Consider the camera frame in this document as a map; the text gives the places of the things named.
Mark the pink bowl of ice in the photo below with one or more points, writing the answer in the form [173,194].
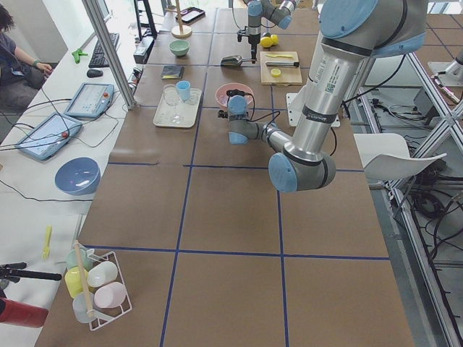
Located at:
[223,93]

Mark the pink cup in rack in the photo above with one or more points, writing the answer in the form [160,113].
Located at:
[110,295]

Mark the steel ice scoop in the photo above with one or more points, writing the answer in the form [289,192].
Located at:
[235,61]

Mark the near teach pendant tablet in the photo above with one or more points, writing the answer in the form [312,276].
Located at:
[50,136]

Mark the aluminium frame post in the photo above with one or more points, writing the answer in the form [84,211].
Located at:
[96,18]

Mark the black computer mouse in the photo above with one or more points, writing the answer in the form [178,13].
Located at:
[93,73]

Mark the seated person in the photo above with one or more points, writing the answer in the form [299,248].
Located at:
[22,76]

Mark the blue cup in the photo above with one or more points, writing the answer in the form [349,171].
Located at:
[184,90]

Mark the red bottle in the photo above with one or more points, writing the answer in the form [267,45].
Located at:
[22,314]

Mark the wooden cutting board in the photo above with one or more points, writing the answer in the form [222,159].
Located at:
[289,76]

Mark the cream bear tray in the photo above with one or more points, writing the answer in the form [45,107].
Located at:
[187,111]

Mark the yellow cup in rack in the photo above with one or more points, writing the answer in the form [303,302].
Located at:
[73,282]

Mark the teach pendant tablet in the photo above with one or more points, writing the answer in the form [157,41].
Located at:
[50,136]
[90,101]

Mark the yellow plastic fork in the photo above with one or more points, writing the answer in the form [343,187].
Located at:
[46,246]

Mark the white wire cup rack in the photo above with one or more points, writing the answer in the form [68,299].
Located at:
[83,306]

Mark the steel muddler black tip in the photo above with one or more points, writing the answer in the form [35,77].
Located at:
[289,64]

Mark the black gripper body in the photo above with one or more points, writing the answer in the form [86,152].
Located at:
[254,37]

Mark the lemon half slice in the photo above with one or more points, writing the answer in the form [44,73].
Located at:
[275,72]

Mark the green clamp tool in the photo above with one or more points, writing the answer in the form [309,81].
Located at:
[77,54]

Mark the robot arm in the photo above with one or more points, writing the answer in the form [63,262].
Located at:
[350,31]
[280,16]

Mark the wine glass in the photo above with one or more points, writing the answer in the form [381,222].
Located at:
[171,98]

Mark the far teach pendant tablet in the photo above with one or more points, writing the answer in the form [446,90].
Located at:
[90,101]

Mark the green bowl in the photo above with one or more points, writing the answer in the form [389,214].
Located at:
[179,47]

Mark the wooden stand round base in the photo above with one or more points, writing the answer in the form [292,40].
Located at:
[180,30]

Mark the white cup in rack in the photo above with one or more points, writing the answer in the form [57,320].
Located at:
[101,274]

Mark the blue bowl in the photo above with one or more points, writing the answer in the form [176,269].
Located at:
[79,176]

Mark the yellow plastic knife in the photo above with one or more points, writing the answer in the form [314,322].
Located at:
[286,56]

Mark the whole yellow lemon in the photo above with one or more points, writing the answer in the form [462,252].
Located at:
[266,42]

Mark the black keyboard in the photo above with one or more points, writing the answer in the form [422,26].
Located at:
[98,58]

